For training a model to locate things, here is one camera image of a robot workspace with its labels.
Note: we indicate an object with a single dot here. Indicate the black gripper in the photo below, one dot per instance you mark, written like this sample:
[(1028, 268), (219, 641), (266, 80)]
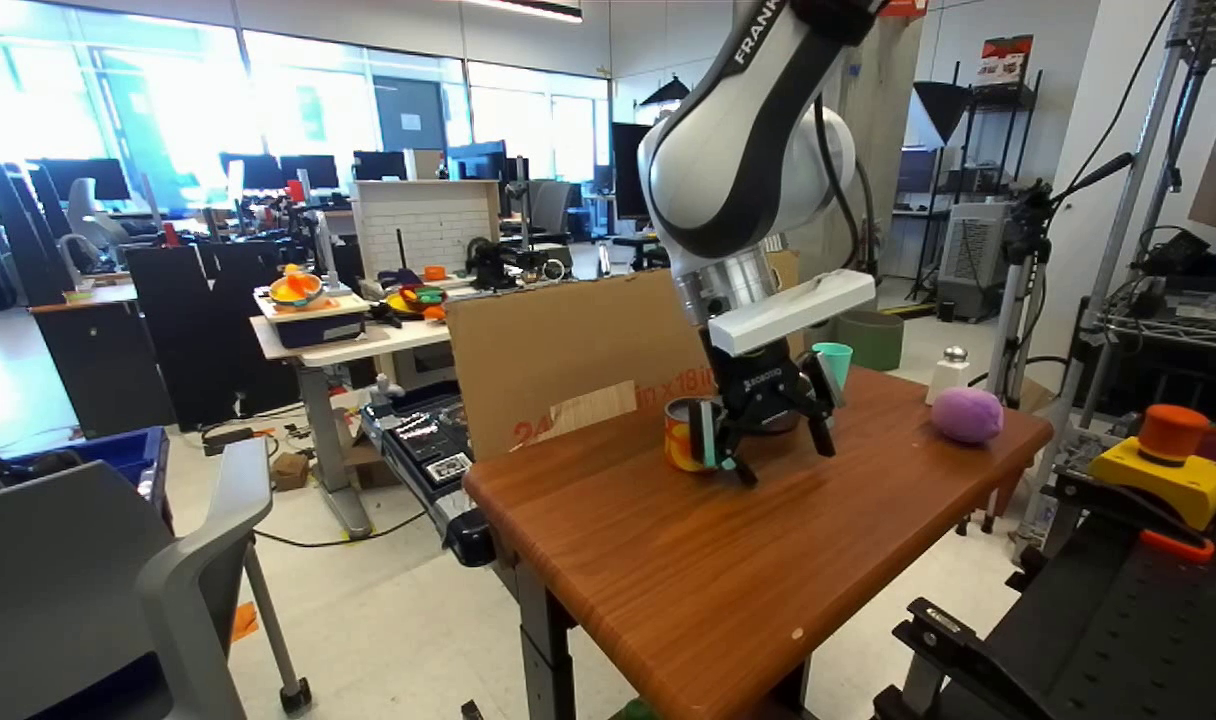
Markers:
[(763, 379)]

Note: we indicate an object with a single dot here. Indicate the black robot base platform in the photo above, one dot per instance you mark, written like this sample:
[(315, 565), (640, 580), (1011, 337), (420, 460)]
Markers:
[(1129, 624)]

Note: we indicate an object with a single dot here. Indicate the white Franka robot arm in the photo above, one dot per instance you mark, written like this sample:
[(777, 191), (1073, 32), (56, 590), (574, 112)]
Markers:
[(732, 147)]

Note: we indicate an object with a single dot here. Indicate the teal plastic cup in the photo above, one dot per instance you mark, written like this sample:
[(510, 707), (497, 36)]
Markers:
[(836, 366)]

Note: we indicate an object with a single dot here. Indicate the green box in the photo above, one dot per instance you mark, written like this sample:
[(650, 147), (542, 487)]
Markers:
[(882, 341)]

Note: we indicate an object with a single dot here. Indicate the small white bottle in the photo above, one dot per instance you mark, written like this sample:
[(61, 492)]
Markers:
[(950, 371)]

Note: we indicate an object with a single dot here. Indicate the purple fuzzy ball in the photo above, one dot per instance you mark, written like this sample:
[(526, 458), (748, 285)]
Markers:
[(964, 416)]

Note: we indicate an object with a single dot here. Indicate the brown cardboard panel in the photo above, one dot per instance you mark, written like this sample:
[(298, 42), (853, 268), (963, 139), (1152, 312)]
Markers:
[(571, 355)]

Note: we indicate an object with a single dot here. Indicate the large black display screen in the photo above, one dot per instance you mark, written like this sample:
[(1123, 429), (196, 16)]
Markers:
[(624, 171)]

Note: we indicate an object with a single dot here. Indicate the black table leg column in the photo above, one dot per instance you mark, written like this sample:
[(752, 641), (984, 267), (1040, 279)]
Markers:
[(544, 652)]

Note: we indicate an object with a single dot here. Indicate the black shelving unit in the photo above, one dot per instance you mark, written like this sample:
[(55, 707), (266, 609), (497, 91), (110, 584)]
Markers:
[(972, 174)]

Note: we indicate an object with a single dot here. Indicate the black controller box with stickers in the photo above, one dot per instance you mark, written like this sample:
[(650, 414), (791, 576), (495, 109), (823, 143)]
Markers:
[(431, 454)]

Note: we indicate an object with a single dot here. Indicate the yellow emergency stop button box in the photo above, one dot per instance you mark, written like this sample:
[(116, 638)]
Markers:
[(1170, 472)]

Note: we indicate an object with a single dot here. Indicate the white board panel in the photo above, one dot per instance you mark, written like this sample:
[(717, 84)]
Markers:
[(427, 225)]

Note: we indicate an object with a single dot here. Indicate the metal equipment rack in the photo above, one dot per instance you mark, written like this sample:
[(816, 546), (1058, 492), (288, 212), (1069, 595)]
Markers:
[(1170, 304)]

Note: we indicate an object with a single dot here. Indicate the white height-adjustable desk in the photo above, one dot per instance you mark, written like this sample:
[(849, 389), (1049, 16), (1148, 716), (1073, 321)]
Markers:
[(331, 400)]

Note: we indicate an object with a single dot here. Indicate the tray with colourful toys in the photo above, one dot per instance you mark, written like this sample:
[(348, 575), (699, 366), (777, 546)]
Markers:
[(300, 298)]

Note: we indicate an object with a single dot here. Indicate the blue plastic bin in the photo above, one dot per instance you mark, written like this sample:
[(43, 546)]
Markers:
[(113, 458)]

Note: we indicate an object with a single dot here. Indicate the grey office chair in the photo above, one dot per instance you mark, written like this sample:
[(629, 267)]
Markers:
[(88, 584)]

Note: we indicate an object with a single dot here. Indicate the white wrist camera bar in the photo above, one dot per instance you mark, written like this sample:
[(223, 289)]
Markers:
[(791, 312)]

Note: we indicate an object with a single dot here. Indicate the black camera tripod stand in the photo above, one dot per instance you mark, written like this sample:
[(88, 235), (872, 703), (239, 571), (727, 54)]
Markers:
[(1023, 283)]

